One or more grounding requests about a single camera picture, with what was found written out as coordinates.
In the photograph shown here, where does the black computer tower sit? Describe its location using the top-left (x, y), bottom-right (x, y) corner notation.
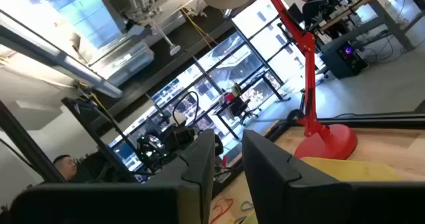
top-left (321, 41), bottom-right (369, 80)

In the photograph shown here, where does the yellow plastic bin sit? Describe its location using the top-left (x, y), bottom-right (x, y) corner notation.
top-left (242, 156), bottom-right (404, 224)

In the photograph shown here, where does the black cable loop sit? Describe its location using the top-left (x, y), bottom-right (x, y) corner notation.
top-left (171, 90), bottom-right (200, 127)

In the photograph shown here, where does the overhead light bar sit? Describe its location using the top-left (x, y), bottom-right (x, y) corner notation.
top-left (0, 10), bottom-right (124, 100)

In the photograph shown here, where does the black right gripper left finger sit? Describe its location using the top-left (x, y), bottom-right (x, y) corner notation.
top-left (9, 128), bottom-right (216, 224)

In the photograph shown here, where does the black office chair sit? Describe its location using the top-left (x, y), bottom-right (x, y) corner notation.
top-left (232, 97), bottom-right (263, 127)

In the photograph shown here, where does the black frame desk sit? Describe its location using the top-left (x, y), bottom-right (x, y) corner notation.
top-left (212, 69), bottom-right (292, 141)

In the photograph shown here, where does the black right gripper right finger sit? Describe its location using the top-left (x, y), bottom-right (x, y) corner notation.
top-left (241, 129), bottom-right (425, 224)

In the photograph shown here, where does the wooden top desk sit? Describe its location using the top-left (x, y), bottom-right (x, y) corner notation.
top-left (313, 0), bottom-right (416, 52)

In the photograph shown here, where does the person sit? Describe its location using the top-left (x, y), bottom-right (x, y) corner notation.
top-left (52, 154), bottom-right (87, 184)
top-left (297, 0), bottom-right (348, 41)

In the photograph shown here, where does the red desk lamp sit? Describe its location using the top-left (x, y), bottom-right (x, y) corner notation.
top-left (201, 0), bottom-right (359, 161)

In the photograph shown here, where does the red rubber band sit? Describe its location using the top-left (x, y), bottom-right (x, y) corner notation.
top-left (209, 197), bottom-right (235, 224)

